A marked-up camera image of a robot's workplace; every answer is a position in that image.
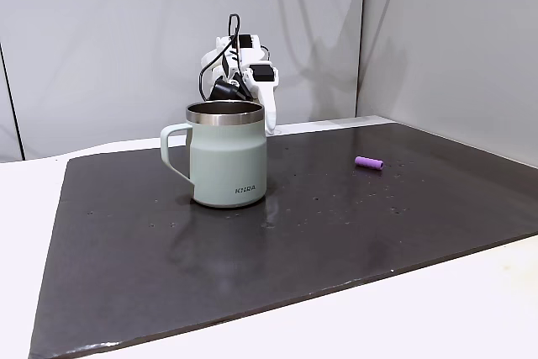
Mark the purple ribbed pen grip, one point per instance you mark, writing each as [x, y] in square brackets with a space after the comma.
[369, 162]

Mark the pale green steel-rimmed mug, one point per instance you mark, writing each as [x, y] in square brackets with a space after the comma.
[229, 157]

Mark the black table mat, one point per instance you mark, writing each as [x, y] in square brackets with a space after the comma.
[294, 249]

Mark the black oval camera box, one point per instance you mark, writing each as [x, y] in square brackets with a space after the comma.
[219, 88]

